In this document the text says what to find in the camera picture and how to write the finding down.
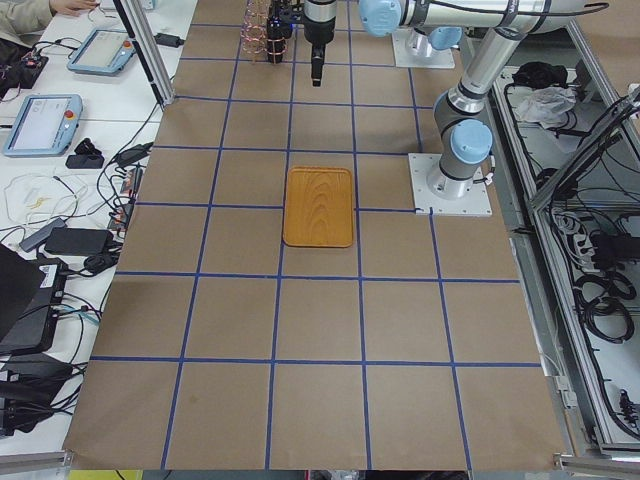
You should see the black laptop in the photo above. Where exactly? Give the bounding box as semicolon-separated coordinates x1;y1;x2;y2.
1;246;67;355

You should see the black power adapter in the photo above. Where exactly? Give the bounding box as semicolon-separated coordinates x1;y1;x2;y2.
44;228;113;256

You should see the robot arm near tray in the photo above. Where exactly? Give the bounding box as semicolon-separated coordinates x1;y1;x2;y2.
422;1;608;200

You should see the teach pendant near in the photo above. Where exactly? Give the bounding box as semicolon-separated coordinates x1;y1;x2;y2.
2;94;83;158

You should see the copper wire wine basket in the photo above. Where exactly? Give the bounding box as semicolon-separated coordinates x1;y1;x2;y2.
241;0;271;62

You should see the robot arm near basket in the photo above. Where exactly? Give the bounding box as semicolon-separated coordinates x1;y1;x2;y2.
297;1;506;87

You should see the teach pendant far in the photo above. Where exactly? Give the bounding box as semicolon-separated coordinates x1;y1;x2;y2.
67;28;135;76

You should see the wooden tray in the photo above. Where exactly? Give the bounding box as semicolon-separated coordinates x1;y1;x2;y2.
283;166;354;248

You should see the teach pendant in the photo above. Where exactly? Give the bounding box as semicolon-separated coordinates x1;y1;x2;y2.
67;28;135;76
2;94;83;158

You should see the black gripper body near basket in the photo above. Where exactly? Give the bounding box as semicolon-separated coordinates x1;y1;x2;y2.
303;0;335;47

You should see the dark wine bottle left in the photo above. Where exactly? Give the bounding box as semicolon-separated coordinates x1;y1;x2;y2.
266;0;292;64

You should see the aluminium frame post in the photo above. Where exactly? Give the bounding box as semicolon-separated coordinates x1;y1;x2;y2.
114;0;175;108

